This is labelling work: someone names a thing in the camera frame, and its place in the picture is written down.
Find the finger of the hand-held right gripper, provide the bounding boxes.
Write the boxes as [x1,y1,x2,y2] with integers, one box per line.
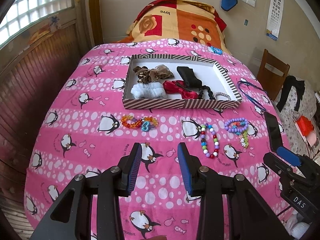
[276,146,318,178]
[263,152,300,182]

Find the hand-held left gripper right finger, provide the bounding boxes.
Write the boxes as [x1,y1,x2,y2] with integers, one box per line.
[177,142,292,240]

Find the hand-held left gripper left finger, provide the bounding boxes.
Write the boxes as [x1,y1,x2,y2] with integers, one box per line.
[30,142,143,240]

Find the multicolour round bead bracelet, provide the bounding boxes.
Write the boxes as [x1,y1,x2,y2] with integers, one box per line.
[200,123,220,158]

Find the green flower bracelet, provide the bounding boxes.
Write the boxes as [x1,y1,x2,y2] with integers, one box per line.
[239,130,250,148]

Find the orange bead bracelet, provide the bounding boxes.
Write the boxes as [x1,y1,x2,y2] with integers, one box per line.
[121,115,158,129]

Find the purple bead bracelet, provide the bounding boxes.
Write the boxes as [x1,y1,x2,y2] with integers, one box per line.
[224,118,249,132]

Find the red satin bow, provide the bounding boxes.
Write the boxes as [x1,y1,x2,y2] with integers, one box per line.
[163,79,199,99]

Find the light blue fluffy hair band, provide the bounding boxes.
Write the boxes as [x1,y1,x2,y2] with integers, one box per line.
[130,82,165,100]

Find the black braided hair tie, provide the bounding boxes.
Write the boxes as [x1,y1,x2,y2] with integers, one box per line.
[197,85,217,100]

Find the black fabric bow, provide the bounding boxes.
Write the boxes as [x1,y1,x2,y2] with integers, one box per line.
[177,66,203,88]

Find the striped cardboard box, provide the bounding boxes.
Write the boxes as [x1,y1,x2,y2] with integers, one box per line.
[122,54,243,110]

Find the leopard print bow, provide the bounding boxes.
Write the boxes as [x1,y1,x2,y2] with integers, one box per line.
[134,64,175,84]

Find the black smartphone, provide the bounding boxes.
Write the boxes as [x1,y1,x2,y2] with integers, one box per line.
[264,112,284,153]

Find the red box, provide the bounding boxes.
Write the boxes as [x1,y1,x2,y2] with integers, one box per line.
[296,116,315,136]

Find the floral bed sheet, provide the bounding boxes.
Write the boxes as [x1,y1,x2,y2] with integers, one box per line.
[274,81,320,160]

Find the black garment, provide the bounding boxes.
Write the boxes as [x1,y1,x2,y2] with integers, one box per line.
[276,76,305,112]

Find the pink penguin blanket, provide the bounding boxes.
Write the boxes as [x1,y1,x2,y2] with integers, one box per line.
[24,39,293,240]

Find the wooden chair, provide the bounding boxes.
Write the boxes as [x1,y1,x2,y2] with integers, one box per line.
[256,49,290,100]

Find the thin blue headband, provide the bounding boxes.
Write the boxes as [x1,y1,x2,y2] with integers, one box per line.
[237,80,267,112]

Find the eye chart poster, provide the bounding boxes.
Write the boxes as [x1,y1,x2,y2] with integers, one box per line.
[265,0,285,41]

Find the orange patchwork quilt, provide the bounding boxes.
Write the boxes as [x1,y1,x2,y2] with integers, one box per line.
[111,0,228,53]

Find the glass block window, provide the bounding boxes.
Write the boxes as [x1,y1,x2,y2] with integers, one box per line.
[0,0,75,48]

